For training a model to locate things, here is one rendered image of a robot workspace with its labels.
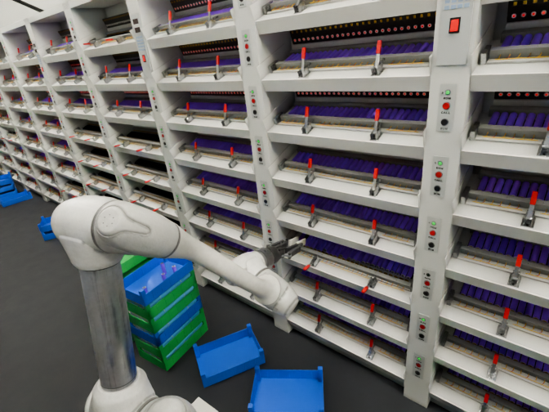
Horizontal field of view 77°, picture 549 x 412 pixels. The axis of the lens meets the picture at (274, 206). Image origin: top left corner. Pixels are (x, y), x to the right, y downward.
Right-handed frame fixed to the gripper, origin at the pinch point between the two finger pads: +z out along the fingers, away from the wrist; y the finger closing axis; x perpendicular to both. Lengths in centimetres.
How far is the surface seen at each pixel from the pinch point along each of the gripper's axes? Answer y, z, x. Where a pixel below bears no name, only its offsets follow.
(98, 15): 149, -7, -106
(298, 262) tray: -2.1, -1.4, 8.9
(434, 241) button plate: -57, -6, -19
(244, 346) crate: 21, -13, 59
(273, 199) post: 9.0, -6.5, -19.6
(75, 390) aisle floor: 69, -76, 71
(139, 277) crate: 63, -43, 24
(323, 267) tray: -14.2, 0.4, 7.7
